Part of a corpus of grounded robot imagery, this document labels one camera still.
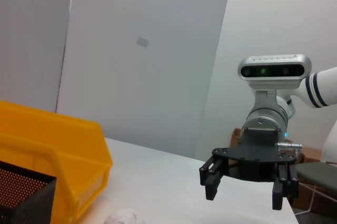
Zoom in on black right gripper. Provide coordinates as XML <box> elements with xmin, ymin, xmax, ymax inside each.
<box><xmin>199</xmin><ymin>128</ymin><xmax>300</xmax><ymax>211</ymax></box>

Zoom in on white paper ball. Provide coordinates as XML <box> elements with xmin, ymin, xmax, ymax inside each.
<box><xmin>104</xmin><ymin>208</ymin><xmax>145</xmax><ymax>224</ymax></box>

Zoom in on black mesh pen holder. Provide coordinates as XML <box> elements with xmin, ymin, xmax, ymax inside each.
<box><xmin>0</xmin><ymin>160</ymin><xmax>57</xmax><ymax>224</ymax></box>

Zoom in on brown cardboard box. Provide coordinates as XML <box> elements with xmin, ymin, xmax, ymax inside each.
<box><xmin>230</xmin><ymin>128</ymin><xmax>337</xmax><ymax>208</ymax></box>

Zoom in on grey chair white legs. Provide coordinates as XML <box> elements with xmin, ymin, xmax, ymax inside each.
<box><xmin>292</xmin><ymin>161</ymin><xmax>337</xmax><ymax>218</ymax></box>

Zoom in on yellow plastic storage bin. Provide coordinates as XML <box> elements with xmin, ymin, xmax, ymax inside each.
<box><xmin>0</xmin><ymin>100</ymin><xmax>113</xmax><ymax>224</ymax></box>

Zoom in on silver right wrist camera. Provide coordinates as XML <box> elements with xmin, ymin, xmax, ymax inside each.
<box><xmin>237</xmin><ymin>54</ymin><xmax>312</xmax><ymax>96</ymax></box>

